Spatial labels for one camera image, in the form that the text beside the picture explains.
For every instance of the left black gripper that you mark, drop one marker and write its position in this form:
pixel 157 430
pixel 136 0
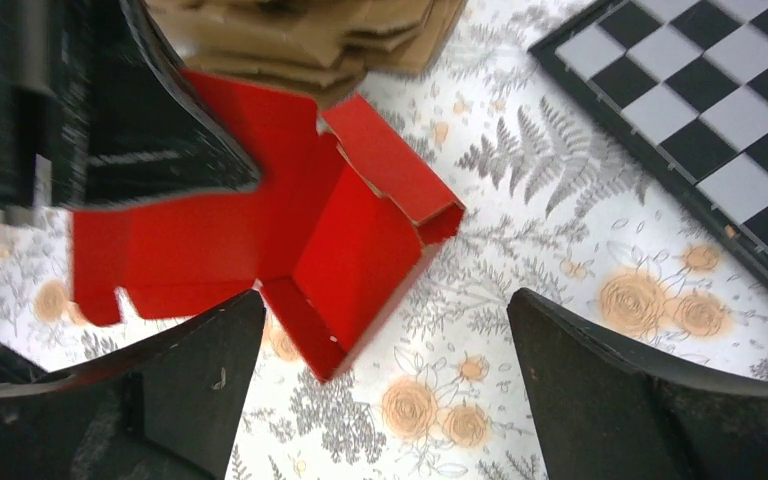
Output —
pixel 151 137

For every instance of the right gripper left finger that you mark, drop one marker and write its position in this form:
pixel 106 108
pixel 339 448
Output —
pixel 166 407

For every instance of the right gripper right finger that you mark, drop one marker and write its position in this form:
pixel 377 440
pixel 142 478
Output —
pixel 608 407

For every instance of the stack of brown cardboard blanks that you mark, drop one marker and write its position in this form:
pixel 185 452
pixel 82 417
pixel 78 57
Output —
pixel 322 49

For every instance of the red paper box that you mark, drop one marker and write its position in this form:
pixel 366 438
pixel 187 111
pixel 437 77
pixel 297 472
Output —
pixel 346 217

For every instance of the black white checkerboard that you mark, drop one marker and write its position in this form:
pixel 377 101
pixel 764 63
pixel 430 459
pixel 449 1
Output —
pixel 683 86

